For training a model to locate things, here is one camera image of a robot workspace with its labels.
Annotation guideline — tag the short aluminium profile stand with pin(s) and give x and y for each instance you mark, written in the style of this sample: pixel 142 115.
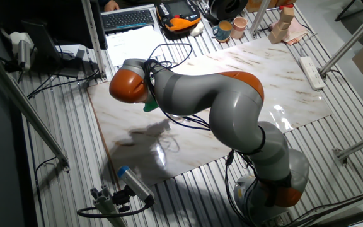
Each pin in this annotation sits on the short aluminium profile stand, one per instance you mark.
pixel 106 205

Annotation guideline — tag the black computer keyboard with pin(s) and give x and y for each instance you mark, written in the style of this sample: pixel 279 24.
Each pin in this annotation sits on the black computer keyboard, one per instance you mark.
pixel 128 19

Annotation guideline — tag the white grey cylindrical device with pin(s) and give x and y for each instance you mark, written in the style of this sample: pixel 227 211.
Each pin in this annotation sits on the white grey cylindrical device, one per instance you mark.
pixel 24 52

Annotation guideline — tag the black round spool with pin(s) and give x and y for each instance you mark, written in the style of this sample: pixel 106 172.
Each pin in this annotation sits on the black round spool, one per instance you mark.
pixel 227 8

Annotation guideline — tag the white power strip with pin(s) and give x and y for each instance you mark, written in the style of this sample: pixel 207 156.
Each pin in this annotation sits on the white power strip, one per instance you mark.
pixel 312 72

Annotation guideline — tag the white printed paper sheets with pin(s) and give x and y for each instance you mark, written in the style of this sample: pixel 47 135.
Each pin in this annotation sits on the white printed paper sheets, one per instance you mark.
pixel 131 47

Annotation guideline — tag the white marble pattern board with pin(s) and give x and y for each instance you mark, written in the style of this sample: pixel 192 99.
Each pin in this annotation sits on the white marble pattern board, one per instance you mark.
pixel 124 126

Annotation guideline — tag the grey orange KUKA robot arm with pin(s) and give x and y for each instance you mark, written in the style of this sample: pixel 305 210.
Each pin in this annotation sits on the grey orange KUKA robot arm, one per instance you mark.
pixel 232 116

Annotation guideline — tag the black camera clamp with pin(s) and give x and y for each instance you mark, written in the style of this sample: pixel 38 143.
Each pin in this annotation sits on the black camera clamp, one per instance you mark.
pixel 121 198

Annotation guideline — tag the silver camera with blue cap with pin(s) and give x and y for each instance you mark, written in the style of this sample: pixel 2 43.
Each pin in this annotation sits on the silver camera with blue cap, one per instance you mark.
pixel 134 183

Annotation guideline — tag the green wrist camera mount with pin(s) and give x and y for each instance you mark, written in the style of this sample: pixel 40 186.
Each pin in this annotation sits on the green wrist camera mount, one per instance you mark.
pixel 150 107

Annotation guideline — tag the person's bare hand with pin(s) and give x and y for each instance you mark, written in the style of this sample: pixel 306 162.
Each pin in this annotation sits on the person's bare hand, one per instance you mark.
pixel 112 5

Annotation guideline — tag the orange black teach pendant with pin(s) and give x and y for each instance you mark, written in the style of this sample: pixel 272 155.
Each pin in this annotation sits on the orange black teach pendant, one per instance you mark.
pixel 178 22

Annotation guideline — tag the teal mug with orange inside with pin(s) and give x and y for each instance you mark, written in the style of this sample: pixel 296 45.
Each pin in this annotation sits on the teal mug with orange inside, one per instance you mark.
pixel 222 31

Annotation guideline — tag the stacked wooden blocks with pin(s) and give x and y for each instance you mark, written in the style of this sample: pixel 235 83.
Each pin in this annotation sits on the stacked wooden blocks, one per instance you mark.
pixel 282 25

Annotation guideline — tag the long aluminium frame bar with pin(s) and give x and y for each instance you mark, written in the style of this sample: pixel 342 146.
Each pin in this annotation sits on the long aluminium frame bar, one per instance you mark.
pixel 27 107

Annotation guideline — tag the pink cup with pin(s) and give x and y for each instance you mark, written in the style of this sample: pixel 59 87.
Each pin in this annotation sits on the pink cup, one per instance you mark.
pixel 239 28

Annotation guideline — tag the pink cloth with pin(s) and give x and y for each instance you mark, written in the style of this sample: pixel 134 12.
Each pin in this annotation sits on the pink cloth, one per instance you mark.
pixel 298 31

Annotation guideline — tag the aluminium frame post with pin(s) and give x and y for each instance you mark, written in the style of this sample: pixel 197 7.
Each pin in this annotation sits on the aluminium frame post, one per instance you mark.
pixel 93 38
pixel 259 15

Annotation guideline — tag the brown cardboard box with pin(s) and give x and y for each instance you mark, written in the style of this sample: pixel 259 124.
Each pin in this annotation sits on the brown cardboard box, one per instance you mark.
pixel 279 3

